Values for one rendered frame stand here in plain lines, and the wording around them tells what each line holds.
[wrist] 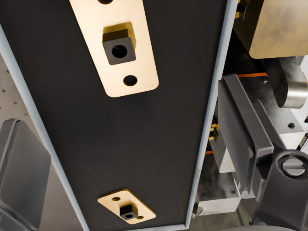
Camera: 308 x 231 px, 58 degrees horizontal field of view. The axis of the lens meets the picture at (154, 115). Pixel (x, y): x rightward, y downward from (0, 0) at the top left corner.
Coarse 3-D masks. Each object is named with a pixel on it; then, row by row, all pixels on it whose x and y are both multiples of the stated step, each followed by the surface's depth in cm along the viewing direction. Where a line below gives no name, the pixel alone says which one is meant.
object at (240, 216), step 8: (240, 208) 270; (200, 216) 265; (208, 216) 262; (216, 216) 258; (224, 216) 255; (232, 216) 252; (240, 216) 251; (248, 216) 311; (192, 224) 264; (200, 224) 261; (208, 224) 257; (216, 224) 254; (224, 224) 251; (232, 224) 248; (240, 224) 245; (248, 224) 280
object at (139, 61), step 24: (72, 0) 15; (96, 0) 15; (120, 0) 15; (96, 24) 16; (120, 24) 16; (144, 24) 16; (96, 48) 17; (120, 48) 17; (144, 48) 17; (120, 72) 19; (144, 72) 19
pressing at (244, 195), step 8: (296, 56) 40; (304, 56) 40; (304, 64) 41; (304, 72) 43; (304, 104) 48; (296, 112) 49; (304, 112) 49; (304, 120) 51; (304, 128) 53; (304, 144) 57; (304, 152) 59; (240, 192) 68
